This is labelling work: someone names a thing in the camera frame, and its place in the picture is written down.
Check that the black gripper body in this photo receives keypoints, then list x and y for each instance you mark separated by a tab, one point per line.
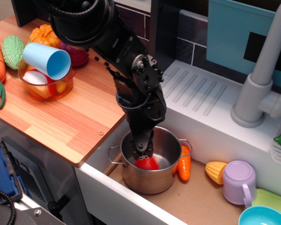
142	117

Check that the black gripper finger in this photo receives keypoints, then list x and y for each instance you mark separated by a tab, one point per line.
133	150
150	149

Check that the red toy strawberry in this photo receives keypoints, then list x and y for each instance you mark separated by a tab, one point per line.
147	164

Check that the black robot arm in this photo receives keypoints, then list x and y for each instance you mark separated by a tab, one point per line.
96	25

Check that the stainless steel pot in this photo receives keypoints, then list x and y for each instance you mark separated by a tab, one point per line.
156	174

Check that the white toy sink unit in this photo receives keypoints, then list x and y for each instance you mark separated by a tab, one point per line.
199	105

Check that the yellow toy corn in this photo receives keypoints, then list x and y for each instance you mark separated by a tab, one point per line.
215	170

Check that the purple toy beet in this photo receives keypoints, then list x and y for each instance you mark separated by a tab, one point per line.
78	56

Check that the purple plastic mug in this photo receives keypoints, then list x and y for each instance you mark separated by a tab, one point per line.
239	183

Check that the light blue plastic cup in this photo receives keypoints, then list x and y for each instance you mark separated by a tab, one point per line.
53	62

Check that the orange transparent bowl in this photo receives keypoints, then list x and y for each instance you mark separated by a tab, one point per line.
42	87

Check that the grey toy faucet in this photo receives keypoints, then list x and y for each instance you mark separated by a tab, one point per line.
256	97

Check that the green plastic plate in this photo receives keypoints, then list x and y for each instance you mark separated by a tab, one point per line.
268	199

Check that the teal box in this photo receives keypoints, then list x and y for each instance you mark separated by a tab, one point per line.
236	33

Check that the orange toy pumpkin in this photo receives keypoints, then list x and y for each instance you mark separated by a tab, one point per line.
45	35

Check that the teal plastic bowl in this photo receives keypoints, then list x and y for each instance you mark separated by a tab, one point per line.
260	215

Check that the white slotted spatula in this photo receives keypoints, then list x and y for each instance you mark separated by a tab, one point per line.
276	152

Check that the blue clamp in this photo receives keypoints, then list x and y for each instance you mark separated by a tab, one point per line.
11	182

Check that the green toy bitter gourd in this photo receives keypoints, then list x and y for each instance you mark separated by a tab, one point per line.
12	50

